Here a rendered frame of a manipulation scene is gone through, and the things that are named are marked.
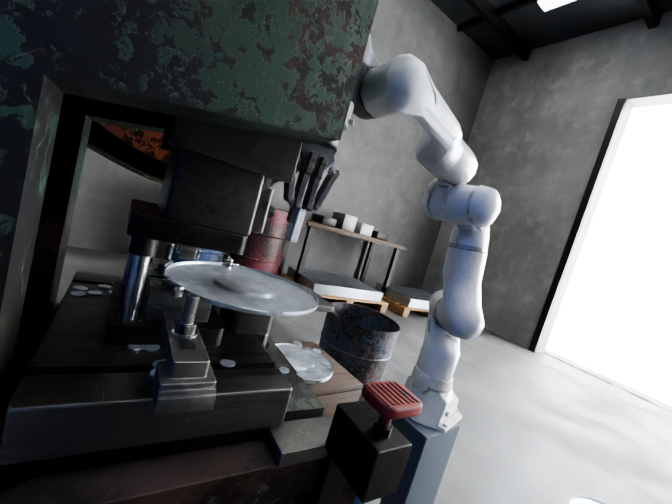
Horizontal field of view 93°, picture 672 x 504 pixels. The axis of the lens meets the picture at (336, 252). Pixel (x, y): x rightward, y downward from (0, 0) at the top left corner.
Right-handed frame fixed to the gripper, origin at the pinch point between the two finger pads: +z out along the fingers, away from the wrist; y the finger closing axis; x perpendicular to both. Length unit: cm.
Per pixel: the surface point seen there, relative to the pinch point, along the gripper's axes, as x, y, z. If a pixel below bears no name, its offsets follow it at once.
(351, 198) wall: 328, 238, -46
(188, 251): -2.3, -18.6, 9.1
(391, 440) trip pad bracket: -34.7, 4.3, 21.6
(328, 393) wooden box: 27, 46, 57
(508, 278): 182, 442, -3
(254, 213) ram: -7.4, -11.3, -0.2
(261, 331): -5.0, -2.9, 21.1
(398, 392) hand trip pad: -33.2, 4.6, 16.0
